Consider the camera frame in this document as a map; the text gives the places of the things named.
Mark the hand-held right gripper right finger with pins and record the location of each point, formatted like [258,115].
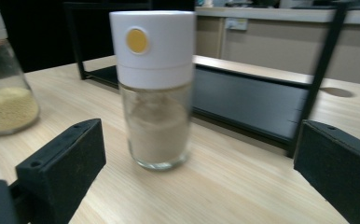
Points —
[339,174]

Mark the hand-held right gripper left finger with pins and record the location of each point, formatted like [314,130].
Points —
[63,168]

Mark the black metal rack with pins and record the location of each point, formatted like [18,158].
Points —
[246,99]

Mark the white-lidded glass spice jar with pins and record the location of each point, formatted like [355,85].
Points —
[156,77]

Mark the glass jar of yellow granules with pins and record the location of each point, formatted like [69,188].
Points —
[5,105]

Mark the black curtain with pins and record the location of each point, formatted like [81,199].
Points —
[38,34]

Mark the white power outlet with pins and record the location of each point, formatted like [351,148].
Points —
[236,23]

